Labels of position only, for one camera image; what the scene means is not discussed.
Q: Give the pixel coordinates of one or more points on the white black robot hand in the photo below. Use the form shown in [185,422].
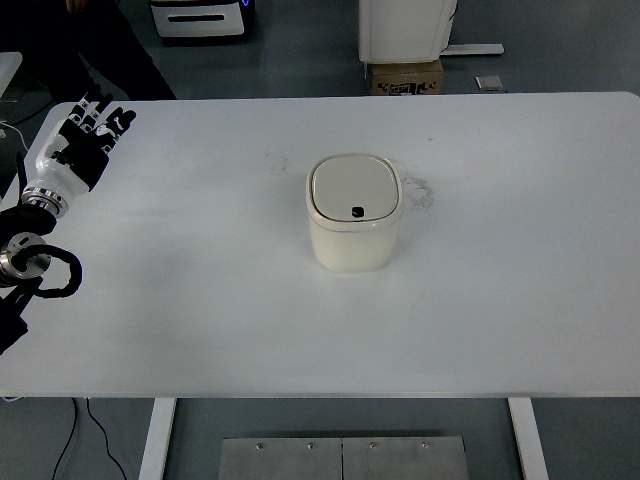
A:
[73,161]

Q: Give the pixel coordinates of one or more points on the cream mini trash can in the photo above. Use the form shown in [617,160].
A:
[354,206]

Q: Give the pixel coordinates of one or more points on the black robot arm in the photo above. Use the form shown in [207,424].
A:
[30,266]

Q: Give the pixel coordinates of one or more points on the person in dark clothes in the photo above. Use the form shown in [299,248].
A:
[59,39]

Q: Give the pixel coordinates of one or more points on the white side table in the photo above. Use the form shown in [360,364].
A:
[9,65]

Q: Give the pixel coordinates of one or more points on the white plastic container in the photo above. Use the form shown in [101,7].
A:
[404,31]

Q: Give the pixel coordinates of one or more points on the brown cardboard box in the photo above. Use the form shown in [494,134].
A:
[401,79]

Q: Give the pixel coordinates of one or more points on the left white table leg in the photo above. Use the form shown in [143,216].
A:
[158,439]

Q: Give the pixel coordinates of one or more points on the white table leg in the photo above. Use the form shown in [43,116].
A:
[531,456]
[158,439]

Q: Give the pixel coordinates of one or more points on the white table foot bar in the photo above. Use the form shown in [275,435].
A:
[488,49]

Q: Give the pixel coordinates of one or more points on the grey floor socket plate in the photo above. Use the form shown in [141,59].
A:
[489,83]

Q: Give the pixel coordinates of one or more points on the right white table leg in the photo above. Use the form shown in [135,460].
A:
[531,456]

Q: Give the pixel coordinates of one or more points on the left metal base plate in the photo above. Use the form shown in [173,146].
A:
[281,458]

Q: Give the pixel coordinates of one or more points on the metal base plate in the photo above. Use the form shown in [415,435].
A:
[281,458]
[404,458]

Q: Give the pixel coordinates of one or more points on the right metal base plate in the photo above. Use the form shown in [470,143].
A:
[404,458]

